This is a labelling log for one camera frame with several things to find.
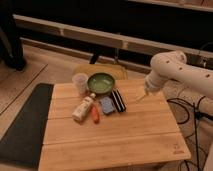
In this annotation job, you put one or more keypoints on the orange carrot toy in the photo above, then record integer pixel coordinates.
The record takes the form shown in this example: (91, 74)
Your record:
(95, 114)

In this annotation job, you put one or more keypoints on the green bowl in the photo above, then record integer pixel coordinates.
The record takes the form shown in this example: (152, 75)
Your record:
(101, 83)

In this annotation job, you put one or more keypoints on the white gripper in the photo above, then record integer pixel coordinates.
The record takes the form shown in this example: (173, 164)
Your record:
(149, 88)

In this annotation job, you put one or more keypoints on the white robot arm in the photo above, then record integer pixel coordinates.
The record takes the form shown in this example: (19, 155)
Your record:
(174, 65)

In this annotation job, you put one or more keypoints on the blue white sponge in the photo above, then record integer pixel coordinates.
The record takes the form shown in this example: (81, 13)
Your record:
(107, 105)

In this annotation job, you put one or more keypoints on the white lotion bottle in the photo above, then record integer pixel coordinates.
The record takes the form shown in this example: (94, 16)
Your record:
(82, 109)

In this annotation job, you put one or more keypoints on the clear plastic cup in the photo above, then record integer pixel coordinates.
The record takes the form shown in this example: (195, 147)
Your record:
(80, 82)

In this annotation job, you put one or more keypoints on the black floor mat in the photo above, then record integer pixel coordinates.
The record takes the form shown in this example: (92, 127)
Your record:
(22, 143)

